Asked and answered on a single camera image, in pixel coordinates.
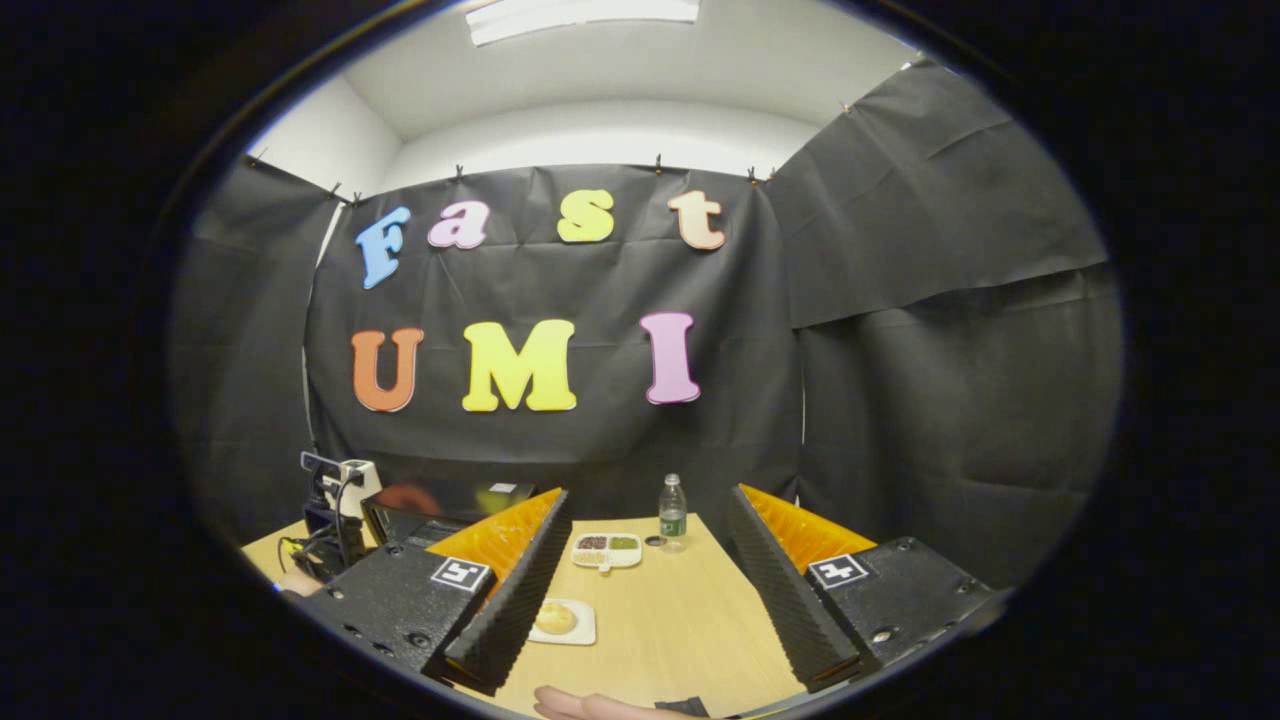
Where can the white divided dish with grains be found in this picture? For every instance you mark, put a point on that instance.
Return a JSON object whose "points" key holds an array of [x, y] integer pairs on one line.
{"points": [[606, 549]]}

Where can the round bread roll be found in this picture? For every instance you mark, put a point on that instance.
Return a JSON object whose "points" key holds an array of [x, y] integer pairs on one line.
{"points": [[555, 617]]}

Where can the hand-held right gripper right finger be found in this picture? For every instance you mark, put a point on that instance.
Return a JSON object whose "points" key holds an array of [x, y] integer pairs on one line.
{"points": [[780, 590]]}

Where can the clear plastic water bottle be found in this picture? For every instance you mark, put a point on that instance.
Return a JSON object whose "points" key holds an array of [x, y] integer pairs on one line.
{"points": [[673, 512]]}

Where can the large ceiling light panel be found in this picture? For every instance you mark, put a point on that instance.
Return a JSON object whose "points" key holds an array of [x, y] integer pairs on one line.
{"points": [[580, 17]]}

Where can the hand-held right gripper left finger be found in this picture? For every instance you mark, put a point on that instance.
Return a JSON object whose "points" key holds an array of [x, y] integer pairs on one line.
{"points": [[520, 590]]}

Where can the white rectangular plate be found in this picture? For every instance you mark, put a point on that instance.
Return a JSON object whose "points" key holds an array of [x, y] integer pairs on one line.
{"points": [[578, 630]]}

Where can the black electric oven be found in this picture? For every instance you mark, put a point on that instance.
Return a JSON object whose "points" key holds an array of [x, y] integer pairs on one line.
{"points": [[420, 515]]}

